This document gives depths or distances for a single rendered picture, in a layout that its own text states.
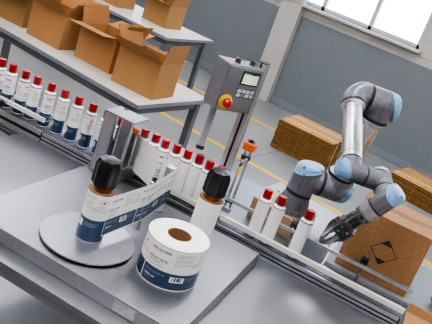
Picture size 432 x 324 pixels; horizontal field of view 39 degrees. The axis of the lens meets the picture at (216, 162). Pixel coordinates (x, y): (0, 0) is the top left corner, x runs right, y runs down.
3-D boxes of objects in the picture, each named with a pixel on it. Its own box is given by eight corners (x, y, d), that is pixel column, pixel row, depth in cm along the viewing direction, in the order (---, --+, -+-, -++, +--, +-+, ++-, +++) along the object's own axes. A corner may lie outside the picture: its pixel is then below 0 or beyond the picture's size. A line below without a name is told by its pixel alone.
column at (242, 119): (203, 207, 264) (256, 60, 241) (207, 204, 268) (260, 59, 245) (212, 211, 263) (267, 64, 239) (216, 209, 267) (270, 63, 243)
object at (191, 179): (177, 198, 251) (192, 153, 244) (182, 195, 256) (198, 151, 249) (188, 204, 250) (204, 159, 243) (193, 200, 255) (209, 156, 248)
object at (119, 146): (88, 168, 249) (104, 110, 240) (106, 161, 261) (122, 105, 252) (116, 182, 245) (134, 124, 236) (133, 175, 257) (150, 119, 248)
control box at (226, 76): (202, 99, 245) (217, 54, 238) (236, 105, 255) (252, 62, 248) (214, 110, 237) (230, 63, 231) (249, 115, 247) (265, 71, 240)
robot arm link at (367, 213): (369, 196, 223) (383, 215, 222) (359, 203, 225) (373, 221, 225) (366, 202, 216) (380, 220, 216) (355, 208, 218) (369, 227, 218)
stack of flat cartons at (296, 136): (269, 145, 656) (279, 118, 645) (287, 139, 701) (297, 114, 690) (322, 172, 631) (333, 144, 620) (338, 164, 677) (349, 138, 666)
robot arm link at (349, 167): (348, 67, 244) (344, 166, 215) (373, 77, 246) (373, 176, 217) (334, 85, 253) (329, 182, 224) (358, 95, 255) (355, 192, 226)
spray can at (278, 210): (256, 240, 240) (275, 195, 233) (261, 236, 245) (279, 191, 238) (269, 247, 239) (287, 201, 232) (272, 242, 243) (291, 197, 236)
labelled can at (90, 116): (74, 145, 266) (85, 101, 259) (81, 143, 271) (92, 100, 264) (83, 150, 265) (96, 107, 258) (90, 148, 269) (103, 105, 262)
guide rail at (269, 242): (153, 184, 252) (155, 180, 251) (155, 184, 253) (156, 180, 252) (402, 314, 221) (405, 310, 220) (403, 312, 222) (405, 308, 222)
